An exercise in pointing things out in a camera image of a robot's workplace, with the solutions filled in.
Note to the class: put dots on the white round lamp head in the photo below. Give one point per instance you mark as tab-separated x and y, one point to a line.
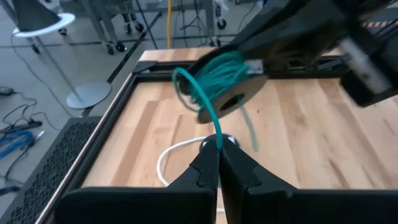
34	15

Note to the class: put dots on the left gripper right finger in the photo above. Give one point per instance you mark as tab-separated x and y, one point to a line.
295	208

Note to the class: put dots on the white round lamp base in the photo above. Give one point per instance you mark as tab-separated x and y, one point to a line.
90	95

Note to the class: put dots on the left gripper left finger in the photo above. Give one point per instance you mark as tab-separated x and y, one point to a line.
140	207

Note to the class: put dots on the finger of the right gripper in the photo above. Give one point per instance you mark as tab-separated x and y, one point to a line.
301	53
273	28

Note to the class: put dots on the black caster base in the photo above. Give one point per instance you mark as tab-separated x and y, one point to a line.
119	46

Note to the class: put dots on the black spool white label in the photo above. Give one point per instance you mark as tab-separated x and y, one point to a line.
248	90

